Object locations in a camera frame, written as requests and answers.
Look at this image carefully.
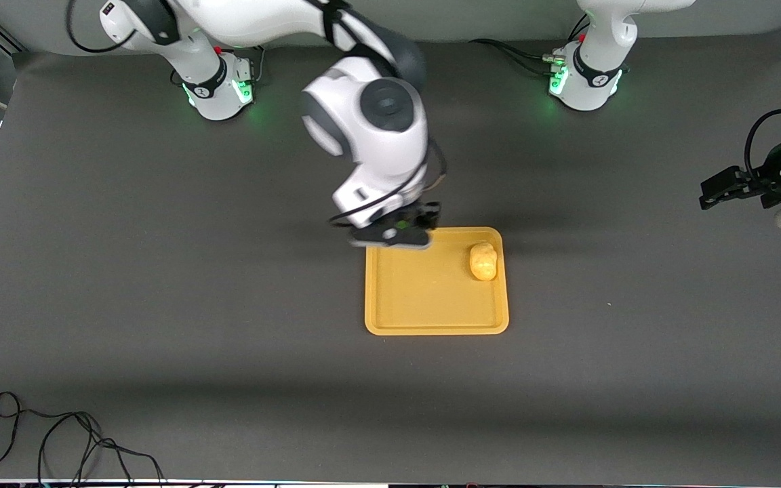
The yellow potato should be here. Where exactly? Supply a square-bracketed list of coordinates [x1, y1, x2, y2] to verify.
[468, 242, 499, 282]

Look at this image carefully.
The black left base cable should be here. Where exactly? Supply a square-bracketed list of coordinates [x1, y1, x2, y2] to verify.
[468, 12, 591, 77]

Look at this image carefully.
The yellow rectangular tray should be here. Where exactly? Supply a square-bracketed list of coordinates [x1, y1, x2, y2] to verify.
[364, 226, 510, 337]

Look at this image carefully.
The black base cable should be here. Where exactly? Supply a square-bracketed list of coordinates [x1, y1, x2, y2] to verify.
[170, 12, 266, 87]
[468, 12, 591, 77]

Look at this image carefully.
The dark grey table mat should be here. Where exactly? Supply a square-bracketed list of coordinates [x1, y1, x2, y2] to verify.
[0, 26, 781, 486]

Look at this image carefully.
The thin black looped cable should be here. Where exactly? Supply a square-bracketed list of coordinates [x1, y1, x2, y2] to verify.
[0, 391, 165, 487]

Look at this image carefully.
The black right base cable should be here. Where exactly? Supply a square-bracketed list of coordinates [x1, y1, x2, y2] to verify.
[170, 12, 266, 87]

